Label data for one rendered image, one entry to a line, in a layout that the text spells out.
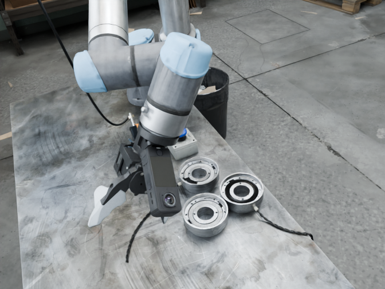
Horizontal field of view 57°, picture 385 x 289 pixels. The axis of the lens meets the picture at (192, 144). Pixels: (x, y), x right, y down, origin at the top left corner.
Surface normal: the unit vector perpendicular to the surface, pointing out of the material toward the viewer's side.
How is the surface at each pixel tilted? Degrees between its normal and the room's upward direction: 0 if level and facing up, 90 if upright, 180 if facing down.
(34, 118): 0
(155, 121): 67
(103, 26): 25
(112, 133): 0
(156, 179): 43
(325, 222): 0
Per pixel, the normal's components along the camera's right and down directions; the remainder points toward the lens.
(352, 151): -0.10, -0.76
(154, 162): 0.57, -0.45
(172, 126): 0.38, 0.50
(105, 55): -0.04, -0.36
